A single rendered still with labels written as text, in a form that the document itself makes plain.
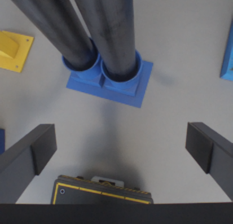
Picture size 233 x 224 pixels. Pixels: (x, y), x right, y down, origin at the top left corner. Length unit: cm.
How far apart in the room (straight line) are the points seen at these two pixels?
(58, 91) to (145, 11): 117
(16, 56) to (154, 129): 158
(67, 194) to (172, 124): 99
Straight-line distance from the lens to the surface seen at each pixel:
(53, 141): 16
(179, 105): 158
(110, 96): 157
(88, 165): 160
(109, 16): 67
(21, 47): 212
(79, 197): 134
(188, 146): 17
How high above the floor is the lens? 152
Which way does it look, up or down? 78 degrees down
